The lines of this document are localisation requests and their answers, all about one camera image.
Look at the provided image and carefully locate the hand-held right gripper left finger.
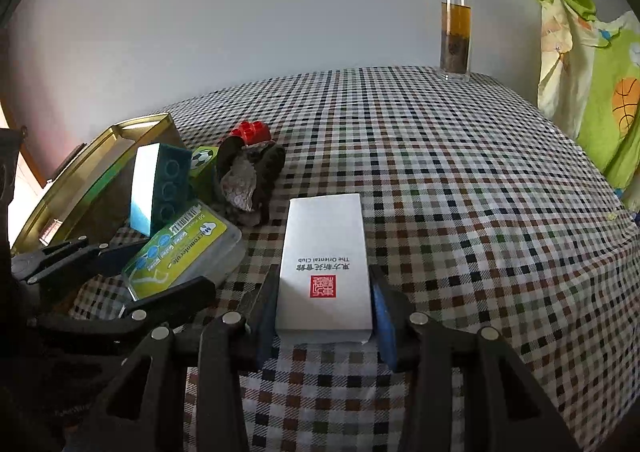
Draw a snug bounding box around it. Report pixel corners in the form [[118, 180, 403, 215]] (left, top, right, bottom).
[[82, 265, 281, 452]]

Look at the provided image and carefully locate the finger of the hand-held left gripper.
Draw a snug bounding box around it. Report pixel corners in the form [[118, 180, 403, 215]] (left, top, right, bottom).
[[12, 237, 146, 284], [37, 277, 216, 350]]

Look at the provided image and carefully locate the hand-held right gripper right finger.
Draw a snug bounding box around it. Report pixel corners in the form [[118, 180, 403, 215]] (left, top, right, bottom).
[[367, 265, 581, 452]]

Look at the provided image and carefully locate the clear plastic box green label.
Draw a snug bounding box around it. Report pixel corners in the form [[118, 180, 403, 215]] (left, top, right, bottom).
[[121, 201, 244, 304]]

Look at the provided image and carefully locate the white cardboard box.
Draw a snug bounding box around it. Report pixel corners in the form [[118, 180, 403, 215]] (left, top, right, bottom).
[[275, 193, 375, 346]]

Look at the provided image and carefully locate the gold tin box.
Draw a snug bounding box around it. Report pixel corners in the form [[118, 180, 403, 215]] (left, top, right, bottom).
[[10, 112, 187, 255]]

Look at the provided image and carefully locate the blue toy block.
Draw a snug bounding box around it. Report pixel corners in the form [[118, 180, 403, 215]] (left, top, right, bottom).
[[130, 142, 194, 238]]

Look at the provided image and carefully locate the dark sequin hair clip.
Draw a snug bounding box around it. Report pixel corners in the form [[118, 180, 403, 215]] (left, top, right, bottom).
[[215, 135, 287, 226]]

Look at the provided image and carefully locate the red toy block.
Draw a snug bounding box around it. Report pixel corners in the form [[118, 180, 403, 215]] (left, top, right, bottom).
[[229, 119, 274, 146]]

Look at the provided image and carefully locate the dark flat bar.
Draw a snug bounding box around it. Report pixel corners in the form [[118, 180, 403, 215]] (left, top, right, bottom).
[[49, 142, 87, 184]]

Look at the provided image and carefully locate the green soccer print block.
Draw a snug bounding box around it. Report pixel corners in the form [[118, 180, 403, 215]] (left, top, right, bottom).
[[189, 146, 222, 204]]

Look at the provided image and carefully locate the white paper liner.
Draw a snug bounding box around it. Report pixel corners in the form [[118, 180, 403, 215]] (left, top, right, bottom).
[[119, 123, 168, 145]]

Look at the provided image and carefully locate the checkered tablecloth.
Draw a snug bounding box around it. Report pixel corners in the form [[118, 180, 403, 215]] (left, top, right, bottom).
[[50, 65, 640, 452]]

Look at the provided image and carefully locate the glass tea bottle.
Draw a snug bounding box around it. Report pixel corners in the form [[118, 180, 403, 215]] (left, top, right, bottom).
[[436, 0, 475, 83]]

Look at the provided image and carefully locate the green printed cloth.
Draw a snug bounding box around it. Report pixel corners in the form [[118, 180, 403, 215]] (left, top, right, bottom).
[[535, 0, 640, 213]]

